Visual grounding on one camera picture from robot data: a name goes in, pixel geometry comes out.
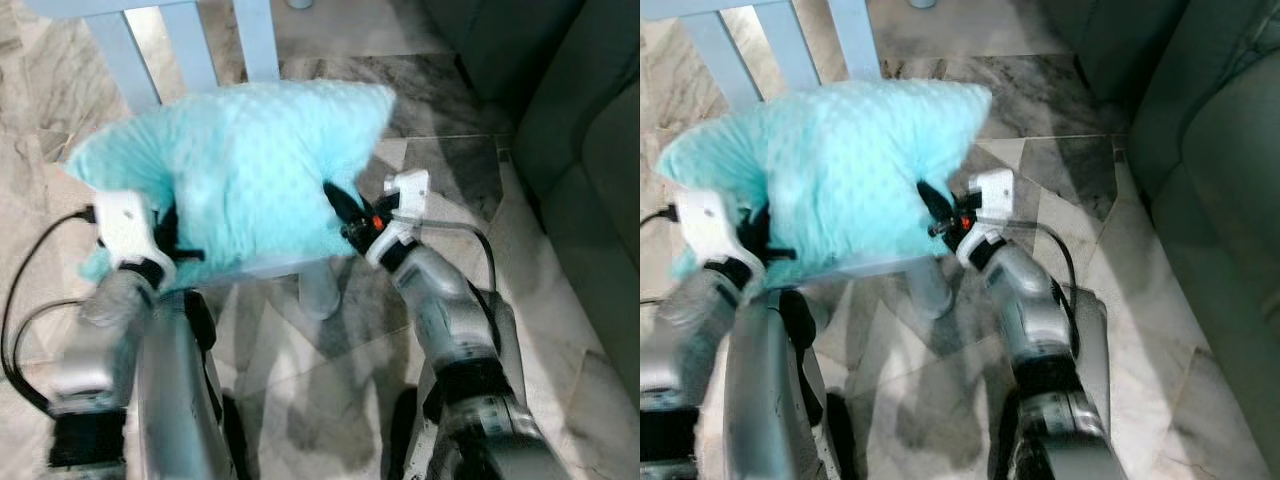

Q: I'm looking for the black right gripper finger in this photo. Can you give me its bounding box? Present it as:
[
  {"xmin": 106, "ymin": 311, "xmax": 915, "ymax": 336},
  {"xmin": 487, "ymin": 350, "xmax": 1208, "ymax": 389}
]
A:
[
  {"xmin": 917, "ymin": 180, "xmax": 956, "ymax": 223},
  {"xmin": 323, "ymin": 182, "xmax": 366, "ymax": 226}
]

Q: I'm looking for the cyan dotted plush pillow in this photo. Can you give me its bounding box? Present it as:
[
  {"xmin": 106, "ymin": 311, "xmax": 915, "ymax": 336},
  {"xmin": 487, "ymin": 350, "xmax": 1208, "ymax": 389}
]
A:
[
  {"xmin": 655, "ymin": 80, "xmax": 994, "ymax": 297},
  {"xmin": 63, "ymin": 80, "xmax": 398, "ymax": 293}
]

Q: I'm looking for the grey-green leather sofa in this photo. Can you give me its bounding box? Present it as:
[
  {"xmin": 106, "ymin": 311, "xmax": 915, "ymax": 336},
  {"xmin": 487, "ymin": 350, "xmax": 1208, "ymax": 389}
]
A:
[
  {"xmin": 1040, "ymin": 0, "xmax": 1280, "ymax": 426},
  {"xmin": 420, "ymin": 0, "xmax": 640, "ymax": 313}
]

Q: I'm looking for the silver robot left leg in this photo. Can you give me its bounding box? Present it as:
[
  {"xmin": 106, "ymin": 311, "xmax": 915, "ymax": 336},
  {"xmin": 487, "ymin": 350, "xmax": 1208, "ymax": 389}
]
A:
[
  {"xmin": 723, "ymin": 288, "xmax": 853, "ymax": 480},
  {"xmin": 133, "ymin": 288, "xmax": 247, "ymax": 480}
]

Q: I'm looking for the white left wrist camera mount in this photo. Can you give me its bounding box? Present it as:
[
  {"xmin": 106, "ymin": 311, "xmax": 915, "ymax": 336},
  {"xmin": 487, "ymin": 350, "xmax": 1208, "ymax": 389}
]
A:
[
  {"xmin": 675, "ymin": 188, "xmax": 753, "ymax": 271},
  {"xmin": 94, "ymin": 190, "xmax": 163, "ymax": 267}
]

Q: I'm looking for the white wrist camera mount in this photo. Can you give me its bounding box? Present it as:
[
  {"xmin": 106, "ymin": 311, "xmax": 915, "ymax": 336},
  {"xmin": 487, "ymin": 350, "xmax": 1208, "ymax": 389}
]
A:
[
  {"xmin": 94, "ymin": 190, "xmax": 163, "ymax": 267},
  {"xmin": 675, "ymin": 188, "xmax": 753, "ymax": 271},
  {"xmin": 364, "ymin": 169, "xmax": 432, "ymax": 267},
  {"xmin": 955, "ymin": 168, "xmax": 1017, "ymax": 267}
]

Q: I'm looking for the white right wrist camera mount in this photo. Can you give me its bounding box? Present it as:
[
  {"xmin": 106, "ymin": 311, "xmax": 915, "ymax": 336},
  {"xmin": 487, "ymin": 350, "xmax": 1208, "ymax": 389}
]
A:
[
  {"xmin": 955, "ymin": 168, "xmax": 1017, "ymax": 267},
  {"xmin": 364, "ymin": 169, "xmax": 432, "ymax": 267}
]

